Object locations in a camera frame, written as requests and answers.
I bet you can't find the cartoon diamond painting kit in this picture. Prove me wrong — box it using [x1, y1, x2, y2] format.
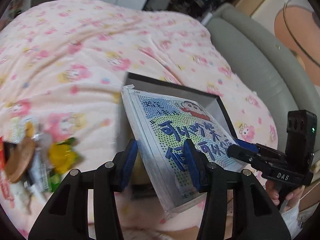
[120, 84, 249, 221]

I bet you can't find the brown wooden comb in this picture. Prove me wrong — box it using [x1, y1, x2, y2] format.
[4, 137, 36, 183]

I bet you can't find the person's right hand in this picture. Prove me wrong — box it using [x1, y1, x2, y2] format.
[265, 179, 304, 207]

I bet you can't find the yellow green snack packet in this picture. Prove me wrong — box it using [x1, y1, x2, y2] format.
[47, 137, 80, 192]

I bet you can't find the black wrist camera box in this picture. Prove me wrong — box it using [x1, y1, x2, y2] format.
[285, 110, 317, 174]

